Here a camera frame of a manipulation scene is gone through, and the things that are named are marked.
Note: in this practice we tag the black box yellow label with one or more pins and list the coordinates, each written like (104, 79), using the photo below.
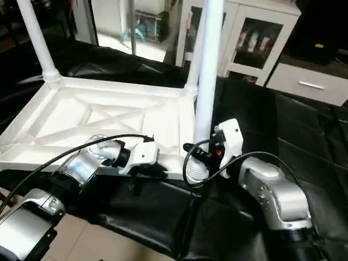
(321, 32)

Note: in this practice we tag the black work mat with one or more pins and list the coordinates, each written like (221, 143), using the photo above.
(272, 141)

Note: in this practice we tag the white glass-door cabinet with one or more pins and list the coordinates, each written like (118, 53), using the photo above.
(255, 32)

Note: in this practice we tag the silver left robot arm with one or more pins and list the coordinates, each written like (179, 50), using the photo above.
(81, 168)

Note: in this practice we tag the white drawer unit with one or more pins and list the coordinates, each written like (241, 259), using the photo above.
(310, 81)

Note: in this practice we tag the white plastic table top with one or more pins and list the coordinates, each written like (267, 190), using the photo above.
(81, 114)

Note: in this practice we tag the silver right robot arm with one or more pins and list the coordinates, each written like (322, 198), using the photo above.
(272, 190)

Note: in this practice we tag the teal storage box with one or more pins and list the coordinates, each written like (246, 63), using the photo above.
(144, 24)

